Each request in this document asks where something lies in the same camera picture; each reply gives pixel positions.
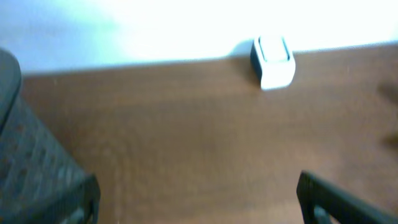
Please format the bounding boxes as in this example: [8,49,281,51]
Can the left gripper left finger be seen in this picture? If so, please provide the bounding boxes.
[37,174,101,224]

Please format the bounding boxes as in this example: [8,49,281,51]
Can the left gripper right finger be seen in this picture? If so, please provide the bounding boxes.
[296,170,397,224]

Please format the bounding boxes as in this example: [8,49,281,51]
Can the white barcode scanner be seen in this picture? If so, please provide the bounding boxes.
[250,35,296,91]

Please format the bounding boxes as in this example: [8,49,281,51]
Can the grey plastic basket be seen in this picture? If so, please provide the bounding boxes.
[1,50,90,223]

